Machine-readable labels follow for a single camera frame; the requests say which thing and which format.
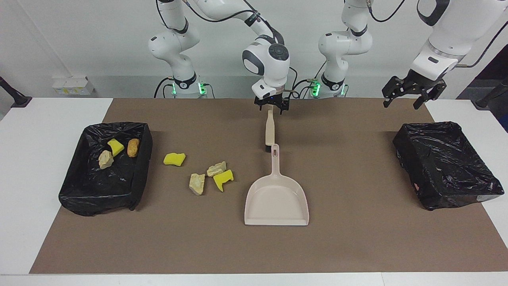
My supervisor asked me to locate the tan layered foam chunk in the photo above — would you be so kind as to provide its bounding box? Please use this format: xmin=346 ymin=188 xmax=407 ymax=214
xmin=189 ymin=173 xmax=206 ymax=196

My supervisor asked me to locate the notched yellow sponge piece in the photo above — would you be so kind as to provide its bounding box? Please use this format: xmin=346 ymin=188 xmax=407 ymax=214
xmin=213 ymin=170 xmax=234 ymax=193

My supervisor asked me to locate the beige plastic dustpan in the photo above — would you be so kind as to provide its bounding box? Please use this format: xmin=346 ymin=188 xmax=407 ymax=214
xmin=244 ymin=144 xmax=310 ymax=226

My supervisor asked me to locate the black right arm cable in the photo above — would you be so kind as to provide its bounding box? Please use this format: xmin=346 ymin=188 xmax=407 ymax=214
xmin=157 ymin=0 xmax=299 ymax=93

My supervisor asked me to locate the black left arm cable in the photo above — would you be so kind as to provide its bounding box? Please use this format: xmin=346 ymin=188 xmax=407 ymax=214
xmin=367 ymin=0 xmax=508 ymax=69

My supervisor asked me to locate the green and yellow sponge piece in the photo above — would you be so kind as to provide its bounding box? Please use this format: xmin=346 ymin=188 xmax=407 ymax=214
xmin=107 ymin=139 xmax=125 ymax=157

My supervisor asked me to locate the pale grey-faced foam chunk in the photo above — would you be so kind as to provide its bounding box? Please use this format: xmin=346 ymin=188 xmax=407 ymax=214
xmin=206 ymin=161 xmax=227 ymax=178

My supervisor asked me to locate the brown paper table mat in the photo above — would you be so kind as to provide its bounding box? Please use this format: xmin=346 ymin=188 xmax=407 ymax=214
xmin=30 ymin=98 xmax=508 ymax=274

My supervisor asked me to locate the black stand pole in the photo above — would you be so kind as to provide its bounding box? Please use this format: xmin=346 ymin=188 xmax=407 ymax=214
xmin=0 ymin=76 xmax=33 ymax=108
xmin=475 ymin=77 xmax=508 ymax=110

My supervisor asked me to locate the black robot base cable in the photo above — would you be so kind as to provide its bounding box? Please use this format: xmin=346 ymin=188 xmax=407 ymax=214
xmin=154 ymin=77 xmax=176 ymax=99
xmin=288 ymin=77 xmax=319 ymax=99

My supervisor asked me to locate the black bag-lined trash bin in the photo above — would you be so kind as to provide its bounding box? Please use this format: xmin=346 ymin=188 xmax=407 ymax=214
xmin=59 ymin=122 xmax=154 ymax=217

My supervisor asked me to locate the pale rounded foam chunk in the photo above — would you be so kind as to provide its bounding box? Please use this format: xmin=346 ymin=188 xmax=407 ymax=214
xmin=98 ymin=150 xmax=115 ymax=170

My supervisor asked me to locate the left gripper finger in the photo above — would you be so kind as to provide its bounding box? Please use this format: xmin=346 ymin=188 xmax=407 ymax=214
xmin=382 ymin=81 xmax=397 ymax=108
xmin=414 ymin=91 xmax=435 ymax=110

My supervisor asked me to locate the white wall socket box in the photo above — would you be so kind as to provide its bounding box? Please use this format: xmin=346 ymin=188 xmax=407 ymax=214
xmin=52 ymin=76 xmax=96 ymax=95

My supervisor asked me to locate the black bin with pink mark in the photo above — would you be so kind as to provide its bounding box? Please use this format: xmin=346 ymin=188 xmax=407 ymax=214
xmin=393 ymin=121 xmax=505 ymax=211

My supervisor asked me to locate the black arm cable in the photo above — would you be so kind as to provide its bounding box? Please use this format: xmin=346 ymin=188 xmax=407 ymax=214
xmin=367 ymin=0 xmax=508 ymax=69
xmin=157 ymin=0 xmax=299 ymax=93

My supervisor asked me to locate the beige handled dust brush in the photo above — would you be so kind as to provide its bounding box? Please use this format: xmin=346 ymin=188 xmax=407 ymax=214
xmin=265 ymin=105 xmax=277 ymax=153

